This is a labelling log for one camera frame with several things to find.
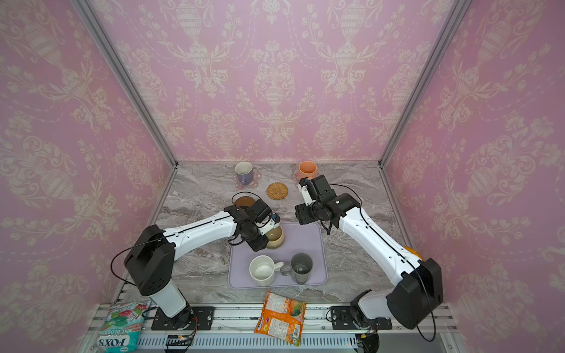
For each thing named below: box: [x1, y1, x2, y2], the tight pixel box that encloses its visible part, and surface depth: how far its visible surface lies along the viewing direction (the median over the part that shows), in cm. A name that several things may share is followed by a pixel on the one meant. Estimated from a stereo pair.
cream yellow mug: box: [265, 225, 285, 250], surface depth 86 cm
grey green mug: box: [280, 252, 313, 285], surface depth 79 cm
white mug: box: [248, 254, 285, 287], surface depth 80 cm
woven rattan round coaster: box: [266, 182, 290, 201], surface depth 111 cm
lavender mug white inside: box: [234, 161, 254, 186], surface depth 109 cm
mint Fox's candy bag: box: [97, 300, 152, 353], surface depth 72 cm
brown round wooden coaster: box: [234, 196, 257, 208], surface depth 108 cm
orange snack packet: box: [253, 289, 307, 348], surface depth 74 cm
